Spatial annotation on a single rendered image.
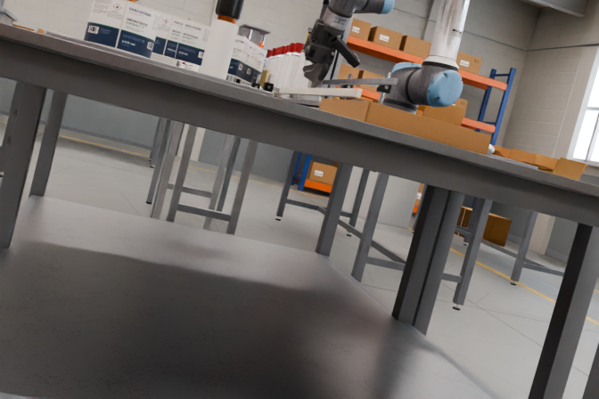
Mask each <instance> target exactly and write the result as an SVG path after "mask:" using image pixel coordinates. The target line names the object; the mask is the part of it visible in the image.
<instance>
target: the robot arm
mask: <svg viewBox="0 0 599 399"><path fill-rule="evenodd" d="M469 2H470V0H441V4H440V8H439V15H438V19H437V23H436V27H435V31H434V35H433V39H432V43H431V50H430V54H429V57H428V58H427V59H425V60H424V61H423V64H422V65H420V64H417V63H411V62H400V63H398V64H396V65H395V66H394V68H393V70H392V72H391V74H390V77H394V78H397V79H398V83H397V84H396V85H392V86H391V89H390V93H389V94H385V96H384V100H383V103H382V105H385V106H388V107H391V108H394V109H398V110H403V111H406V112H410V113H413V114H416V111H417V108H418V105H425V106H431V107H434V108H439V107H448V106H450V105H452V104H453V103H455V102H456V101H457V99H458V98H459V96H460V94H461V92H462V90H463V81H461V80H462V77H461V76H460V74H459V73H458V70H459V67H458V66H457V64H456V63H455V60H456V56H457V53H458V48H459V45H460V41H461V36H462V33H463V29H464V22H465V17H466V13H467V10H468V5H469ZM394 3H395V0H329V4H328V6H327V9H326V11H325V14H324V17H323V20H319V19H316V22H315V25H314V27H313V29H312V31H311V34H310V35H309V34H308V38H307V41H306V43H305V45H304V47H303V50H304V54H305V58H306V59H305V60H307V61H310V62H312V64H310V65H305V66H304V67H303V69H302V70H303V72H304V77H305V78H307V79H309V80H310V81H312V85H311V88H316V87H317V86H318V85H319V84H320V83H321V82H322V81H323V80H324V78H325V76H326V75H327V73H328V71H329V69H330V67H331V65H332V63H333V60H334V57H335V54H336V50H337V51H338V52H339V53H340V54H341V55H342V56H343V57H344V58H345V59H346V60H347V63H348V64H350V65H351V66H352V67H353V68H356V67H357V66H358V65H359V64H360V62H359V59H358V56H357V54H356V53H354V52H353V51H352V50H351V49H350V48H349V47H348V46H347V45H346V43H345V42H344V41H343V40H342V39H341V38H340V37H339V36H342V35H343V34H344V32H345V29H346V28H347V26H348V24H349V21H350V19H351V17H352V15H353V14H354V13H377V14H388V13H389V12H390V11H391V10H392V9H393V6H394Z"/></svg>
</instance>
